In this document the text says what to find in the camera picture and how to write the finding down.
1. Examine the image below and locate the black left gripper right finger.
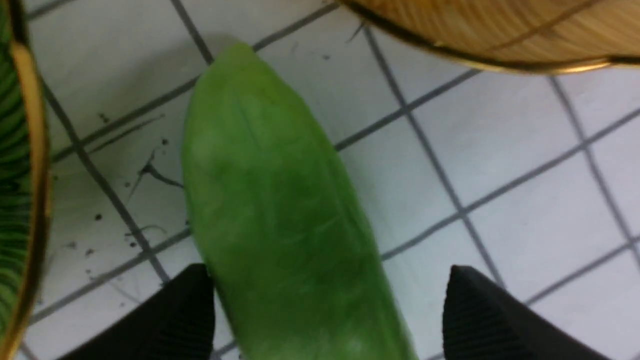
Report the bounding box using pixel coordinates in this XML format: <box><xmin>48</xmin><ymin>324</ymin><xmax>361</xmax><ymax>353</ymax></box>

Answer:
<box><xmin>442</xmin><ymin>265</ymin><xmax>605</xmax><ymax>360</ymax></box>

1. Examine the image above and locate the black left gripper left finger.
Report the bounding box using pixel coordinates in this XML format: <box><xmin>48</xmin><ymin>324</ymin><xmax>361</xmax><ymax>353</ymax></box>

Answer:
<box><xmin>64</xmin><ymin>263</ymin><xmax>216</xmax><ymax>360</ymax></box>

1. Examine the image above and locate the rounded green toy cucumber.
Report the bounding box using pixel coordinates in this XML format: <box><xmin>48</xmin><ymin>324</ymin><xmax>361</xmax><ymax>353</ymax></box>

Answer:
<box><xmin>181</xmin><ymin>42</ymin><xmax>418</xmax><ymax>360</ymax></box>

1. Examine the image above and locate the white grid tablecloth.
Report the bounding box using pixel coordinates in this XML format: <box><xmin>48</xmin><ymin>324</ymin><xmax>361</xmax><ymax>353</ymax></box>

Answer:
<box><xmin>14</xmin><ymin>0</ymin><xmax>640</xmax><ymax>360</ymax></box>

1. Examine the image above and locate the green transparent plastic plate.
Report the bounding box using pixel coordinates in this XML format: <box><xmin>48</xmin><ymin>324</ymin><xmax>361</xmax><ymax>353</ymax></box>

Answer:
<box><xmin>0</xmin><ymin>0</ymin><xmax>51</xmax><ymax>360</ymax></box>

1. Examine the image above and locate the amber transparent plastic plate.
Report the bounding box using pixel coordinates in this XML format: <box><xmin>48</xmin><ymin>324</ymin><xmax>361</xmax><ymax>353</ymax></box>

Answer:
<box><xmin>340</xmin><ymin>0</ymin><xmax>640</xmax><ymax>75</ymax></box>

